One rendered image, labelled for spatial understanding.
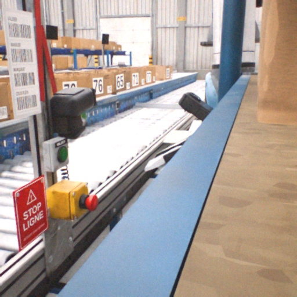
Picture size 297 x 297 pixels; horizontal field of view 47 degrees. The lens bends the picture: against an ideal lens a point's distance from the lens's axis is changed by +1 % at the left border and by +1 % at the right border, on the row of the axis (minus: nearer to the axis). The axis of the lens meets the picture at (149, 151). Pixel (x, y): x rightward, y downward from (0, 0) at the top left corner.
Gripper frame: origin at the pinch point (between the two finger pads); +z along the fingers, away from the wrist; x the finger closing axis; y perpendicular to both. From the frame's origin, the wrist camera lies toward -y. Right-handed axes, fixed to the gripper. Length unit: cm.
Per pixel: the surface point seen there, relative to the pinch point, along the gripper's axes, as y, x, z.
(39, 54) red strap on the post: -30.2, -1.6, 10.0
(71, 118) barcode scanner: -16.3, 2.6, 13.4
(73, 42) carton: -321, 938, 427
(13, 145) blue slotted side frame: -25, 57, 78
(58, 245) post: 8.7, -0.7, 32.1
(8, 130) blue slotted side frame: -31, 52, 72
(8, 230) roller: 0.0, -0.4, 43.8
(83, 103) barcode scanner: -18.0, 4.9, 10.0
